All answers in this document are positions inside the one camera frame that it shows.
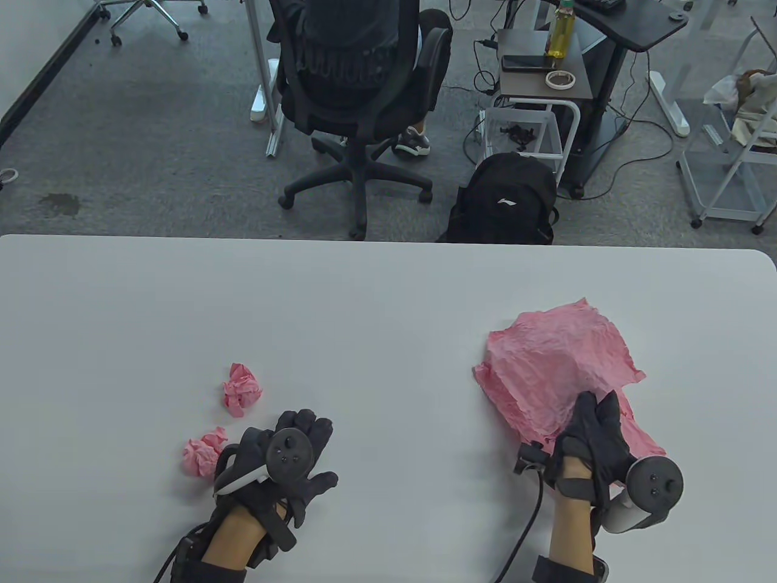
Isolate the black white handheld controller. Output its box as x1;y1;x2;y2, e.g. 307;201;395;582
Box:
600;457;685;535
212;428;314;497

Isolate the grey side table white frame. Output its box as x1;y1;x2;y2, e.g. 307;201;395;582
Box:
480;27;592;183

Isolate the white wheeled rack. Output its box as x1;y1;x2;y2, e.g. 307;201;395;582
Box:
677;15;777;234

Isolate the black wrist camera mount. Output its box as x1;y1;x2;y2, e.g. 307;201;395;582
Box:
514;442;548;477
251;501;298;568

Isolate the yellow drink bottle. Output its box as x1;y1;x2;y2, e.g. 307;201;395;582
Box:
545;0;576;61

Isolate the black floor cable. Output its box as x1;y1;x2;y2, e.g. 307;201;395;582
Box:
571;52;676;201

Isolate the black standing desk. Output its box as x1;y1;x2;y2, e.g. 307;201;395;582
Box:
555;0;690;201

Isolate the small black gadget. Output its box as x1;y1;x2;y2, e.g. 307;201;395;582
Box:
499;123;538;152

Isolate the person's left forearm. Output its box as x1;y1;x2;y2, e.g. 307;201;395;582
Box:
200;504;271;571

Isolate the black mesh office chair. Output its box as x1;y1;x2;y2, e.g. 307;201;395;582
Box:
265;0;453;240

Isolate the black backpack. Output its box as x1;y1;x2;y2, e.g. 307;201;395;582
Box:
438;152;559;245

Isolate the beige cloth bundle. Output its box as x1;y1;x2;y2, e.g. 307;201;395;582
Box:
731;70;777;149

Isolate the person's right forearm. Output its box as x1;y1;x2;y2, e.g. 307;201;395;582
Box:
548;455;599;574

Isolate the person's left hand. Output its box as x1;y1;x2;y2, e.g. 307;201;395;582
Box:
214;410;339;529

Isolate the pink crinkled paper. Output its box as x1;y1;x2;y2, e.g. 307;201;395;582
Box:
223;363;263;417
182;427;230;480
473;363;667;494
486;298;647;445

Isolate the swivel chair with chrome base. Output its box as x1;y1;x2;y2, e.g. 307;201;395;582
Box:
94;0;209;46

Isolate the black phone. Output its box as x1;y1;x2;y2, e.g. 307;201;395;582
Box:
501;55;556;73

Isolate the person's right hand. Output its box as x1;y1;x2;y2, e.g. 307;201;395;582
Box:
545;390;639;508

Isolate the black glove cable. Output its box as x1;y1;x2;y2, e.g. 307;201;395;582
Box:
153;525;210;583
493;465;545;583

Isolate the white desk foot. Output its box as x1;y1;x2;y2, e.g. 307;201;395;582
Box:
648;70;691;137

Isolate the black plug cable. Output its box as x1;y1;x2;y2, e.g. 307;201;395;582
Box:
472;36;503;95

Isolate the white desk leg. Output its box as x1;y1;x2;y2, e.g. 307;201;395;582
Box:
243;0;286;157

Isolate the white plastic bag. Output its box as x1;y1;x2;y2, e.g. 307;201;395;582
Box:
703;73;744;107

